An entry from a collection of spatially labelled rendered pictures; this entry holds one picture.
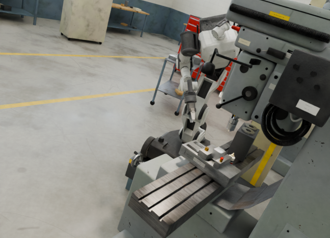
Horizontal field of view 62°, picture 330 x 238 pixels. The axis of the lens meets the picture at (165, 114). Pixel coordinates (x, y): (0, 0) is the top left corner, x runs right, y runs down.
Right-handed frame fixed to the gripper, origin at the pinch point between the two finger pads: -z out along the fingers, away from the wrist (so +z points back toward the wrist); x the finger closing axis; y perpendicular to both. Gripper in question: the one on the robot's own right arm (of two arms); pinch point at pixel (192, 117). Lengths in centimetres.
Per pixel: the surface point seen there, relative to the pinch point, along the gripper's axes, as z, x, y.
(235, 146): -24.1, 11.1, 25.4
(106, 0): 390, -422, -119
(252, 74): 6, 71, 20
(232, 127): -16, 46, 15
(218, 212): -60, 41, 2
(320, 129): -26, 91, 35
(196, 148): -24.8, 27.3, -3.3
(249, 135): -18.2, 17.2, 33.5
